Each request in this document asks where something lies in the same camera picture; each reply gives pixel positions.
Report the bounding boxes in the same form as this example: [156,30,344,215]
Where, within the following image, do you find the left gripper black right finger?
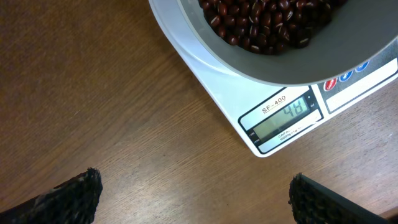
[288,173,389,224]

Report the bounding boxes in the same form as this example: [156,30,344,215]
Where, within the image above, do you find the red beans in bowl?
[198,0,346,55]

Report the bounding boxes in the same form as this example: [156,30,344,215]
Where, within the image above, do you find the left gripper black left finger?
[1,168,103,224]

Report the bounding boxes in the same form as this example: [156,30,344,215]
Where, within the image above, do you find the white digital kitchen scale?
[149,0,397,157]

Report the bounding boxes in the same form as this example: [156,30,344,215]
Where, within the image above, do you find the white round bowl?
[177,0,397,86]

